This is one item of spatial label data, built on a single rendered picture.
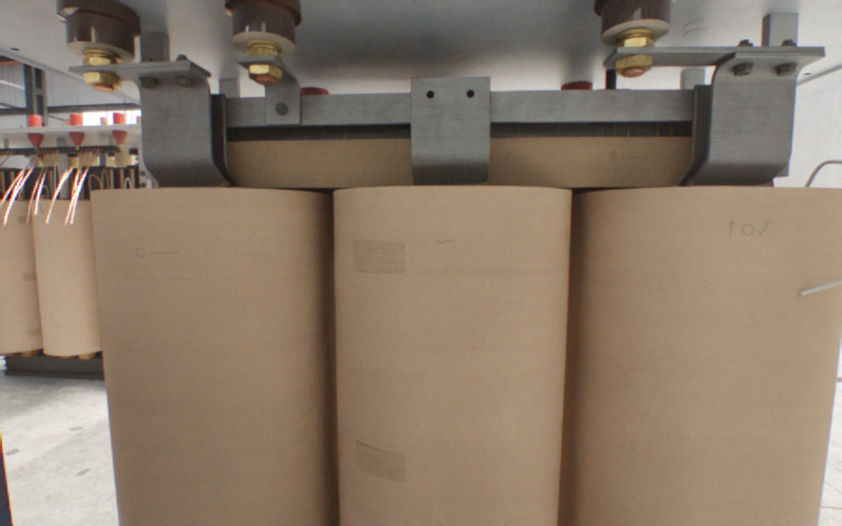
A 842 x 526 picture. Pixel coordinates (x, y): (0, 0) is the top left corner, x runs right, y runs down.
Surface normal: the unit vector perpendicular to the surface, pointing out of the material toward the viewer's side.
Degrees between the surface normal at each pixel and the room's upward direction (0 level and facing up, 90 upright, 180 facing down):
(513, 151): 90
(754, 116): 90
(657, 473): 90
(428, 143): 90
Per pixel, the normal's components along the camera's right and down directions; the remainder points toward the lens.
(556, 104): -0.08, 0.10
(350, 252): -0.72, 0.07
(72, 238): 0.59, 0.08
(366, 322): -0.50, 0.08
